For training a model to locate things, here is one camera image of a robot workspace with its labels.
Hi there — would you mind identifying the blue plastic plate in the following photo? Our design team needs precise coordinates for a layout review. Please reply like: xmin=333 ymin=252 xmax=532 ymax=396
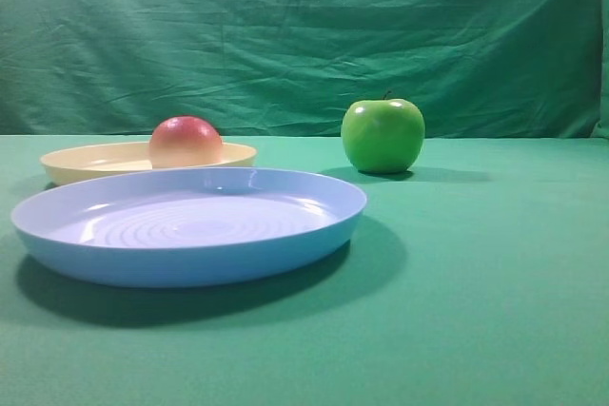
xmin=10 ymin=167 xmax=367 ymax=288

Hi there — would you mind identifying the green apple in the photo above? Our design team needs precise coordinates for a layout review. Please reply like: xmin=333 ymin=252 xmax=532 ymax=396
xmin=341 ymin=96 xmax=425 ymax=174

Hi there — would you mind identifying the yellow plastic plate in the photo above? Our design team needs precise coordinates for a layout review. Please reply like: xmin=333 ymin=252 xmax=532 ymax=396
xmin=39 ymin=141 xmax=259 ymax=187

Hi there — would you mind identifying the green backdrop cloth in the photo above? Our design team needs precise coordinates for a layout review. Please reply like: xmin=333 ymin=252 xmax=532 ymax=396
xmin=1 ymin=0 xmax=608 ymax=138

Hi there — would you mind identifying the red yellow round bread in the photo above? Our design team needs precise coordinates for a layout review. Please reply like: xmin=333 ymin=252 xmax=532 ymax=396
xmin=148 ymin=116 xmax=223 ymax=168

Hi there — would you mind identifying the green table cloth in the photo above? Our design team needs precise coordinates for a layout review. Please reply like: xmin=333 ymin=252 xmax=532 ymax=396
xmin=1 ymin=136 xmax=608 ymax=405

